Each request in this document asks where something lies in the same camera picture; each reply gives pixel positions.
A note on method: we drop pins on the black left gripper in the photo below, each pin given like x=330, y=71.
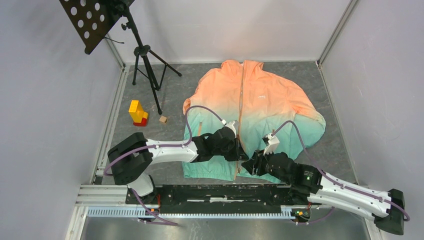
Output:
x=237, y=155

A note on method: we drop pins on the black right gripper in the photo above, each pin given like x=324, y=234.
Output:
x=256, y=163

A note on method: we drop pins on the orange and teal gradient jacket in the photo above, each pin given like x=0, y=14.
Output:
x=262, y=102

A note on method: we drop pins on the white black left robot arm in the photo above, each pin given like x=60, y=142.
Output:
x=129, y=159

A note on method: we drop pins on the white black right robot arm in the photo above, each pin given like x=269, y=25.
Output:
x=309, y=184

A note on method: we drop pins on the small wooden cube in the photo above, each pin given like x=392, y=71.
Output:
x=163, y=119

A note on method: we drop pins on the yellow and red toy blocks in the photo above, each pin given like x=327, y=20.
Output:
x=138, y=115

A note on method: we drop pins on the black perforated music stand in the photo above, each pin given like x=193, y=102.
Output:
x=93, y=19

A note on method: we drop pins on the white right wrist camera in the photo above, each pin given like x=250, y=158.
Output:
x=271, y=143

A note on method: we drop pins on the white toothed cable rail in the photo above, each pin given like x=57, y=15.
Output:
x=140, y=212

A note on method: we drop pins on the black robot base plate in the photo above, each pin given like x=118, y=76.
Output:
x=222, y=198

